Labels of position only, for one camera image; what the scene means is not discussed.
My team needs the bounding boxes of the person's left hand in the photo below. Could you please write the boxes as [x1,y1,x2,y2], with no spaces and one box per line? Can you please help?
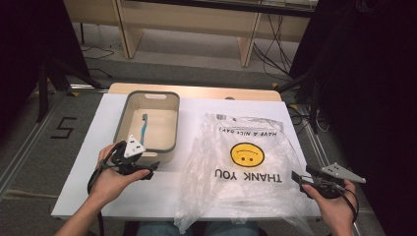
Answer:
[89,144,150,206]

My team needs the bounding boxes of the bundle of black floor cables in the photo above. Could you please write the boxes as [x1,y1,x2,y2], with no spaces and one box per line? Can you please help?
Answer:
[252,14,293,79]

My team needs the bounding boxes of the dark curtain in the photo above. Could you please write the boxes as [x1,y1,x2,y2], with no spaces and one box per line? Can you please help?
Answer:
[288,0,417,236]
[0,0,91,132]

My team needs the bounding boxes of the person's right hand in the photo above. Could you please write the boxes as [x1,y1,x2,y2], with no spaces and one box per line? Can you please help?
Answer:
[301,181,358,227]

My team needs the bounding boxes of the blue toothbrush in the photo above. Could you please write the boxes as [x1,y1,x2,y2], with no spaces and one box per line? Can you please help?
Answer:
[140,112,149,146]

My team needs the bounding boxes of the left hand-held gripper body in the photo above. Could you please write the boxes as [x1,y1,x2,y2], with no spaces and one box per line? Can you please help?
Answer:
[111,134,152,177]

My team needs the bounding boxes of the thin black floor cable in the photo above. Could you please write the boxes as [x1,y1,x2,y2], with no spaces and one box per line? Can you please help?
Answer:
[80,45,116,80]

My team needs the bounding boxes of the black tripod stand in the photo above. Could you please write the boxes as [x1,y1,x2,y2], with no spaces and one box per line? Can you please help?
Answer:
[35,58,103,124]

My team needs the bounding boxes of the white board sheet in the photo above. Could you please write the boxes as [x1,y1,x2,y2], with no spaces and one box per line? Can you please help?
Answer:
[51,92,322,221]

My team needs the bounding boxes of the tangled cables beside table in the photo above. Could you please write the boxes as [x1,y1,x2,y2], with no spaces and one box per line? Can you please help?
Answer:
[287,103,329,134]

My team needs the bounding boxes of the clear plastic bag yellow smiley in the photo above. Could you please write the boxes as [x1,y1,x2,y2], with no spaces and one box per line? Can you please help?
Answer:
[173,112,316,235]

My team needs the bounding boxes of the light wooden desk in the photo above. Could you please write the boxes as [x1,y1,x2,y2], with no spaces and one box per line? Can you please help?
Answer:
[63,0,318,68]

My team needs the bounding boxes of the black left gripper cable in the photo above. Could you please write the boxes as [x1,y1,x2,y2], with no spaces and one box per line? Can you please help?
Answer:
[87,141,127,236]

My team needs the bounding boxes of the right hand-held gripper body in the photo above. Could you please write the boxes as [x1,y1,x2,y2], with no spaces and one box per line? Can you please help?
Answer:
[303,162,367,200]

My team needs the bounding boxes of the black metal stand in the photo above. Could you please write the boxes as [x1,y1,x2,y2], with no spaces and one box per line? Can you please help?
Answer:
[276,70,321,134]

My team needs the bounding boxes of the beige storage bin grey rim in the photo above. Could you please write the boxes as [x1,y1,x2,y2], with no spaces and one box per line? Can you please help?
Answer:
[112,89,181,165]

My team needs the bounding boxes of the metal floor rail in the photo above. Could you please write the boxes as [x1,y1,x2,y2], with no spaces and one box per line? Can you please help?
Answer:
[0,94,72,200]
[303,107,363,236]

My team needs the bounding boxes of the person's blue jeans legs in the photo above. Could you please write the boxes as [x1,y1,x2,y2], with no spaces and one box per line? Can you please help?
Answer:
[136,220,260,236]

